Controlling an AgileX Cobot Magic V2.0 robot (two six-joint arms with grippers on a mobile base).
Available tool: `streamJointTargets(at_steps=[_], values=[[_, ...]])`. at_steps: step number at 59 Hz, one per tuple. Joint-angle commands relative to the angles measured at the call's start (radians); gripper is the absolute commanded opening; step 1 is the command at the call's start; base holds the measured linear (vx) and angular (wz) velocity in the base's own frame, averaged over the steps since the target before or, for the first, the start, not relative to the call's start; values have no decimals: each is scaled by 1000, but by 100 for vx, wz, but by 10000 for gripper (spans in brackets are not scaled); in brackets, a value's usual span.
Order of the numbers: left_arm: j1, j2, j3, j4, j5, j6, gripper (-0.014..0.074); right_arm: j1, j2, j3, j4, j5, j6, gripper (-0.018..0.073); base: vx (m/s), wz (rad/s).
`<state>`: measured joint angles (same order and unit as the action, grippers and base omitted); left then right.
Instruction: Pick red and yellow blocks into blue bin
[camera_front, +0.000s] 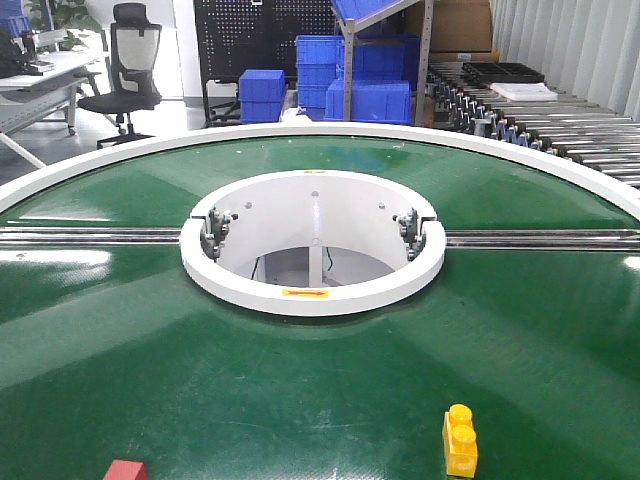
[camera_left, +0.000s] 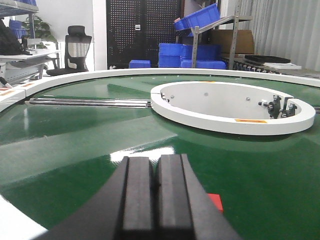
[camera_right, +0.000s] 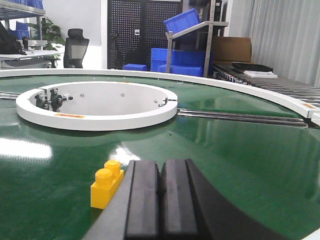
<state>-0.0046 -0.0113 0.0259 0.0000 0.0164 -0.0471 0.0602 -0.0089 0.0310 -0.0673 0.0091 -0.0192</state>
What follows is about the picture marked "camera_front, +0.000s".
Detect yellow duplo block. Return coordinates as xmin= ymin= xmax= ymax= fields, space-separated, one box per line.
xmin=442 ymin=403 xmax=478 ymax=478

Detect red cube block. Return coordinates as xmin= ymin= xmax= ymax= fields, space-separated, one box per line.
xmin=103 ymin=459 xmax=149 ymax=480

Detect large blue crate front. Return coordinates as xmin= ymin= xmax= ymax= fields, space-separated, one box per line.
xmin=325 ymin=79 xmax=412 ymax=125

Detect small blue crate left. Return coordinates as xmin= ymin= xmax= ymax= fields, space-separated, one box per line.
xmin=239 ymin=69 xmax=286 ymax=124

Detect stacked blue crates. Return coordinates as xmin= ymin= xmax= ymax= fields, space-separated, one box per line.
xmin=296 ymin=35 xmax=342 ymax=109

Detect grey metal shelf rack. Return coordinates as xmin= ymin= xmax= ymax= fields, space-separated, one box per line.
xmin=331 ymin=0 xmax=434 ymax=127

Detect black pegboard panel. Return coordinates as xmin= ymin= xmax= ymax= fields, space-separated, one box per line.
xmin=194 ymin=0 xmax=335 ymax=83

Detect black compartment tray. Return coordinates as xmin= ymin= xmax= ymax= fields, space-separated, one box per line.
xmin=462 ymin=62 xmax=545 ymax=84

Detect green circular conveyor belt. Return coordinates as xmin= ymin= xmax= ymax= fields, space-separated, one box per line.
xmin=1 ymin=124 xmax=639 ymax=479

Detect cardboard box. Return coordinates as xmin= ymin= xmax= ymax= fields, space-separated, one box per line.
xmin=430 ymin=0 xmax=493 ymax=53

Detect white flat tray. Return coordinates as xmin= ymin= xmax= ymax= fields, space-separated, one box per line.
xmin=489 ymin=82 xmax=558 ymax=101

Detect black mesh office chair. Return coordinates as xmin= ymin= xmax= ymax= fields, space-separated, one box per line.
xmin=77 ymin=2 xmax=162 ymax=149

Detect steel roller conveyor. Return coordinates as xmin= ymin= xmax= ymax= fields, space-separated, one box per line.
xmin=427 ymin=62 xmax=639 ymax=188

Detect white office desk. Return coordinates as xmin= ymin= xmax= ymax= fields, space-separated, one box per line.
xmin=1 ymin=49 xmax=107 ymax=168

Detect white centre ring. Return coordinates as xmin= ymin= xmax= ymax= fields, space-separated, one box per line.
xmin=179 ymin=168 xmax=447 ymax=318

